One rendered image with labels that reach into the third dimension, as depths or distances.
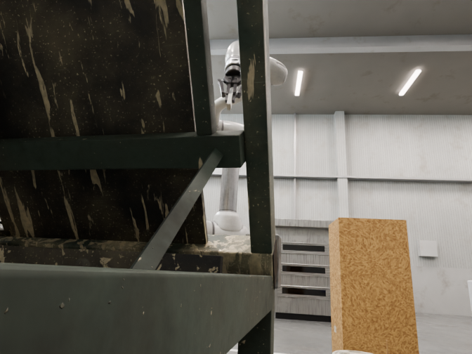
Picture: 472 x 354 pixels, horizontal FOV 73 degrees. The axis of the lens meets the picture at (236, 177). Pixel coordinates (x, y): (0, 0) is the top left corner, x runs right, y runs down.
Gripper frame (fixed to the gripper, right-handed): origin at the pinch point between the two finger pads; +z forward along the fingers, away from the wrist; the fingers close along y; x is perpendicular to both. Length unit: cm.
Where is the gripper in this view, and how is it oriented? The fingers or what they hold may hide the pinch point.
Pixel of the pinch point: (230, 101)
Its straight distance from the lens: 125.9
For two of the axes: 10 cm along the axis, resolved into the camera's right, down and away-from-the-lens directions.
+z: -0.9, 7.6, -6.5
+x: 0.3, 6.5, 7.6
